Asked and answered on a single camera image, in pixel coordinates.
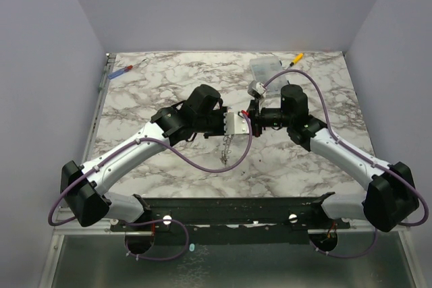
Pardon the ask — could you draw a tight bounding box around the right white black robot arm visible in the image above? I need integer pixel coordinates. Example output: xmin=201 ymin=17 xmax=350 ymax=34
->
xmin=247 ymin=81 xmax=419 ymax=232

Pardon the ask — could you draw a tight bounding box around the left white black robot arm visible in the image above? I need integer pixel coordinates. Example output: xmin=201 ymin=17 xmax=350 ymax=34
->
xmin=60 ymin=84 xmax=227 ymax=231

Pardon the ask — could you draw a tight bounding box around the clear plastic screw box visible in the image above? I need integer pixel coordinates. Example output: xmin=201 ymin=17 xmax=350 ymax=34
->
xmin=249 ymin=56 xmax=289 ymax=96

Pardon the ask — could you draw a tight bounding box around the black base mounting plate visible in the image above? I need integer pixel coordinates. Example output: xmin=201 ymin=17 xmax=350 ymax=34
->
xmin=110 ymin=196 xmax=349 ymax=245

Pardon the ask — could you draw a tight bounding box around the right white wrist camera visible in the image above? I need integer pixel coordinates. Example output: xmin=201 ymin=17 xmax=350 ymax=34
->
xmin=247 ymin=80 xmax=267 ymax=99

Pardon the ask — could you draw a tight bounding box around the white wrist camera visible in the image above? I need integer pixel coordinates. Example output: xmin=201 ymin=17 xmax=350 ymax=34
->
xmin=247 ymin=80 xmax=267 ymax=99
xmin=223 ymin=111 xmax=249 ymax=136

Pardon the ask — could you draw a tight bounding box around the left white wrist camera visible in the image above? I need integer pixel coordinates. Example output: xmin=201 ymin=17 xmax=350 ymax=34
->
xmin=223 ymin=111 xmax=249 ymax=136

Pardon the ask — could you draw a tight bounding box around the yellow handled screwdriver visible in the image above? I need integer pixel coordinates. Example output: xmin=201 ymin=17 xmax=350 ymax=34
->
xmin=285 ymin=53 xmax=304 ymax=69

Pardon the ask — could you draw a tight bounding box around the blue red handled screwdriver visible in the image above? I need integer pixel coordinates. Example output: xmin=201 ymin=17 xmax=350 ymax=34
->
xmin=107 ymin=59 xmax=146 ymax=80

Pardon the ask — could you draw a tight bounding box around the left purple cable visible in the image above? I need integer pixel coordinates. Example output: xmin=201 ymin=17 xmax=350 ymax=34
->
xmin=48 ymin=109 xmax=253 ymax=262

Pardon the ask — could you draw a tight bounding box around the aluminium left side rail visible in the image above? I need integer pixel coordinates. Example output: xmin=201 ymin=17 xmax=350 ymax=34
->
xmin=81 ymin=53 xmax=117 ymax=163

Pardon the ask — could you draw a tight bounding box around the aluminium rail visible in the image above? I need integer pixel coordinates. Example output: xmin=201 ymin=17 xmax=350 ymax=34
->
xmin=53 ymin=205 xmax=117 ymax=235
xmin=81 ymin=53 xmax=117 ymax=163

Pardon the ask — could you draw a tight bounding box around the aluminium front rail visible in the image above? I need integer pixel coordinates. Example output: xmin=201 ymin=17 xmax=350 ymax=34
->
xmin=53 ymin=205 xmax=117 ymax=235

